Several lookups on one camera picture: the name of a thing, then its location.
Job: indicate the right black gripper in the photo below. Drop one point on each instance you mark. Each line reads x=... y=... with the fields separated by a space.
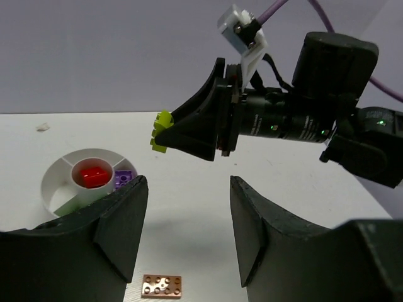
x=260 y=111

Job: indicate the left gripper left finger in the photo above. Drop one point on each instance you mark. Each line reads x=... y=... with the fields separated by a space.
x=87 y=255

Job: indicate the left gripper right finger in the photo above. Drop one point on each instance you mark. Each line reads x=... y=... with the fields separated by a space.
x=283 y=257

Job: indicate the red and lime lego stack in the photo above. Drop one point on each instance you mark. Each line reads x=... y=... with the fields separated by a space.
x=163 y=121

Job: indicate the red half-round lego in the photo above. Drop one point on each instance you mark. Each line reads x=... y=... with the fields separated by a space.
x=93 y=177

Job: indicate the purple butterfly lego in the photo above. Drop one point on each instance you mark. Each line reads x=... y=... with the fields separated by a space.
x=122 y=177

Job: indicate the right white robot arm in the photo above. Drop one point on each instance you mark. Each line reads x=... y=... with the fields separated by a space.
x=335 y=68

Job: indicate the lower orange flat lego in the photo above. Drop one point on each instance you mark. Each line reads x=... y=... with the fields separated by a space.
x=156 y=286

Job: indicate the white round divided container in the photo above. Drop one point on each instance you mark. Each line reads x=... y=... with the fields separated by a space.
x=60 y=188

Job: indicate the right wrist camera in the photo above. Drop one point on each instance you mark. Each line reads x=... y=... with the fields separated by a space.
x=244 y=33

